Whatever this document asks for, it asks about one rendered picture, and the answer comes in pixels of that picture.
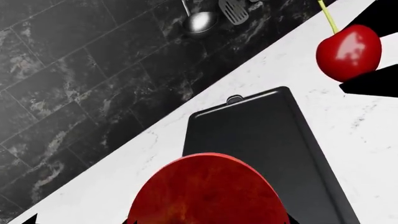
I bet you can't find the red cherry with green stem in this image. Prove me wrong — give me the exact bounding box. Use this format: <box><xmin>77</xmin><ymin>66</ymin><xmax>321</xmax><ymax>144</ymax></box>
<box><xmin>315</xmin><ymin>0</ymin><xmax>382</xmax><ymax>83</ymax></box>

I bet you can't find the dark slotted spatula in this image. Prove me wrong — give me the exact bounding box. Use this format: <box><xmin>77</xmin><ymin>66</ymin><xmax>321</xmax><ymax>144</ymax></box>
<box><xmin>218</xmin><ymin>0</ymin><xmax>250</xmax><ymax>26</ymax></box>

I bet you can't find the black rectangular tray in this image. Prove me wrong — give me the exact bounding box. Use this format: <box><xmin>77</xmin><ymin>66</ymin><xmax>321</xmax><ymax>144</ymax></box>
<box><xmin>182</xmin><ymin>86</ymin><xmax>361</xmax><ymax>224</ymax></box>

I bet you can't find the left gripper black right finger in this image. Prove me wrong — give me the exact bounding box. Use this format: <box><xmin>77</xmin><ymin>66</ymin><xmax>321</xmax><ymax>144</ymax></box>
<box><xmin>285</xmin><ymin>213</ymin><xmax>302</xmax><ymax>224</ymax></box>

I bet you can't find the steel ladle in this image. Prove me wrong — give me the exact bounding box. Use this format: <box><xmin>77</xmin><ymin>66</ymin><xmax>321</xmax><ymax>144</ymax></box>
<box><xmin>181</xmin><ymin>0</ymin><xmax>219</xmax><ymax>39</ymax></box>

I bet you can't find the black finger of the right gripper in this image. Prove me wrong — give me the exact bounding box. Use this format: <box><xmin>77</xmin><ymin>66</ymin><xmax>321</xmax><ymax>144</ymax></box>
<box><xmin>345</xmin><ymin>0</ymin><xmax>398</xmax><ymax>39</ymax></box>
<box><xmin>338</xmin><ymin>65</ymin><xmax>398</xmax><ymax>97</ymax></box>

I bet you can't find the large round red fruit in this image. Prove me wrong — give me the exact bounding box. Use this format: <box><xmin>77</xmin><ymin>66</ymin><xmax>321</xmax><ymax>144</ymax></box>
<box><xmin>128</xmin><ymin>152</ymin><xmax>289</xmax><ymax>224</ymax></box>

